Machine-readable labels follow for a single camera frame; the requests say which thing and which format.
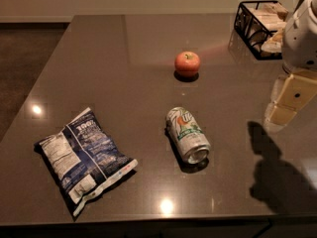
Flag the packets in basket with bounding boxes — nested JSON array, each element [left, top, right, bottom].
[[250, 2, 288, 56]]

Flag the red apple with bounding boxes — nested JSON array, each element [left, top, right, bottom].
[[174, 52, 200, 77]]

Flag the black wire basket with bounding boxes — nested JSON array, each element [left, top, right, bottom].
[[234, 0, 282, 60]]

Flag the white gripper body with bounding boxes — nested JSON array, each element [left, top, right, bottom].
[[281, 0, 317, 71]]

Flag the blue white chip bag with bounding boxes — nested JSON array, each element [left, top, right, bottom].
[[35, 108, 138, 217]]

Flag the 7up soda can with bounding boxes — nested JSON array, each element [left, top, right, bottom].
[[165, 107, 211, 165]]

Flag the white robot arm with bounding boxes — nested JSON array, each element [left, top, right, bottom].
[[264, 0, 317, 132]]

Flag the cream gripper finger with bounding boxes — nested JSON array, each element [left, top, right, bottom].
[[264, 75, 286, 133], [270, 73, 317, 126]]

